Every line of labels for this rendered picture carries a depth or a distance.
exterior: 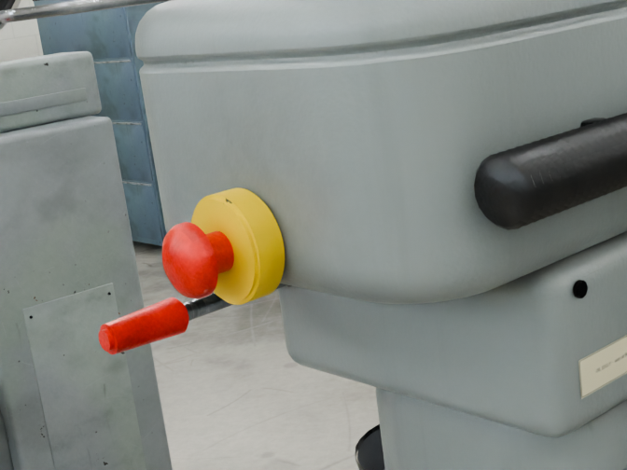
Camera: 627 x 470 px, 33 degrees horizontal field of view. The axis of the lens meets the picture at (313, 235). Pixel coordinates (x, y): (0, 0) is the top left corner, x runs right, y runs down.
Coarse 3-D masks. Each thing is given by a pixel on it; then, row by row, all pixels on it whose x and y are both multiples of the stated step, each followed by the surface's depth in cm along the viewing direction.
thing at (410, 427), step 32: (384, 416) 74; (416, 416) 71; (448, 416) 69; (608, 416) 65; (384, 448) 75; (416, 448) 72; (448, 448) 69; (480, 448) 67; (512, 448) 65; (544, 448) 64; (576, 448) 64; (608, 448) 65
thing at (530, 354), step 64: (576, 256) 58; (320, 320) 70; (384, 320) 65; (448, 320) 61; (512, 320) 57; (576, 320) 57; (384, 384) 67; (448, 384) 62; (512, 384) 59; (576, 384) 57
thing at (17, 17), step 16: (80, 0) 62; (96, 0) 62; (112, 0) 63; (128, 0) 63; (144, 0) 64; (160, 0) 65; (0, 16) 60; (16, 16) 59; (32, 16) 60; (48, 16) 60
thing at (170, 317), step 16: (160, 304) 66; (176, 304) 66; (192, 304) 67; (208, 304) 68; (224, 304) 68; (128, 320) 64; (144, 320) 64; (160, 320) 65; (176, 320) 65; (112, 336) 63; (128, 336) 63; (144, 336) 64; (160, 336) 65; (112, 352) 64
